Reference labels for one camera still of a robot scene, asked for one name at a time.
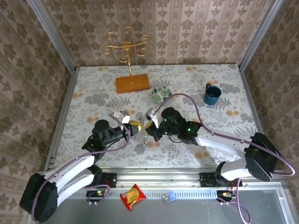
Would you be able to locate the aluminium table rail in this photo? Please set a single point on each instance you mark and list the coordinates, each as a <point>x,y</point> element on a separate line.
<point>70,93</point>
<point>247,93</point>

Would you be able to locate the dark blue mug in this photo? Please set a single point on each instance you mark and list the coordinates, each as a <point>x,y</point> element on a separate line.
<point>211,98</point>

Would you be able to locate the aluminium front rail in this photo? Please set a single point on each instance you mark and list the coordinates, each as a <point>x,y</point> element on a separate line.
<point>158,177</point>

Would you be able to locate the small blue packet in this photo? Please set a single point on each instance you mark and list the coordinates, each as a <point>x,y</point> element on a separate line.
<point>172,195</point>

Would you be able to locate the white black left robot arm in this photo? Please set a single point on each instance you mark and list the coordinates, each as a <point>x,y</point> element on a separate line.
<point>70,170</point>

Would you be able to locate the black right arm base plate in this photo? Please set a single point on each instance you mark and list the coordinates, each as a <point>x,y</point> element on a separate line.
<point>206,179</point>

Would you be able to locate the grey metal plate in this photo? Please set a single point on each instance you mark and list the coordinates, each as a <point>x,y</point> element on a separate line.
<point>187,212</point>

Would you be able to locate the aluminium frame post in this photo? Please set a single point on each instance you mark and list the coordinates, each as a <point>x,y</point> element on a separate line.
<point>51,35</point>
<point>259,35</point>

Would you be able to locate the red snack packet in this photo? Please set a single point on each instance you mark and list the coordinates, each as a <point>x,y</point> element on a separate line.
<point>132,197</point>

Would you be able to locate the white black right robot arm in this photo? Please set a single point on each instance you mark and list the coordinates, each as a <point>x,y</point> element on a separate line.
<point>222,142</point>

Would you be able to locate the aluminium left frame post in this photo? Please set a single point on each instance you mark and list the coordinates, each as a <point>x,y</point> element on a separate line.
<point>51,35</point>

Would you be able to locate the left small circuit board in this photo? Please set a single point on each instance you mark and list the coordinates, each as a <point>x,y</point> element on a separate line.
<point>97,193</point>

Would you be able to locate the small grey packet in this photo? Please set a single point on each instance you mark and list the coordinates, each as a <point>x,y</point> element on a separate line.
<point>165,200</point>

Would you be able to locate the large metal keyring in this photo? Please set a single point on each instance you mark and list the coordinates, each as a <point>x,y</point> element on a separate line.
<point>143,141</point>

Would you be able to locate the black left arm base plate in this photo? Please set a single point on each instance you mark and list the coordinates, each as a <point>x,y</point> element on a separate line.
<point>109,179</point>

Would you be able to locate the aluminium right frame post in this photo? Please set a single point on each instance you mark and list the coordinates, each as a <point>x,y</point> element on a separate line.
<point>259,35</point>

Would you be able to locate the aluminium left table rail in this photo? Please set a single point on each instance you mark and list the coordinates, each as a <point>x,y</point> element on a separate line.
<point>70,93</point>

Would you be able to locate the green leaf pattern bowl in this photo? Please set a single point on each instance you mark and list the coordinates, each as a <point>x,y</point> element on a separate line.
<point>160,93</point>

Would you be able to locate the aluminium right table rail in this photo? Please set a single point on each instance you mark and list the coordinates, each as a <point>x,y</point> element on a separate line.
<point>247,93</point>

